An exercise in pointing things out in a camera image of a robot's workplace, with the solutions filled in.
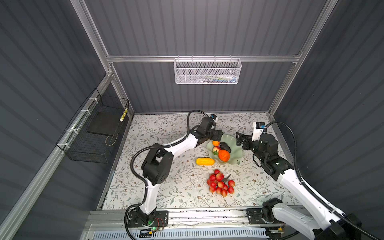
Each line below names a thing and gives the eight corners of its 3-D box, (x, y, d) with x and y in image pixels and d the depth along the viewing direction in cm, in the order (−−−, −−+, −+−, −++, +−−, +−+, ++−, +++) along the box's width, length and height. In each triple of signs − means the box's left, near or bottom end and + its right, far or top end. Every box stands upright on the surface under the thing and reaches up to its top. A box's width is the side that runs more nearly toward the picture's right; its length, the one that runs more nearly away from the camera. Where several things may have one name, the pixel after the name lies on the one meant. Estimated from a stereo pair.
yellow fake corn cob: (196, 165, 93) (196, 162, 91) (196, 160, 96) (196, 157, 93) (214, 165, 93) (215, 162, 91) (214, 160, 96) (214, 157, 93)
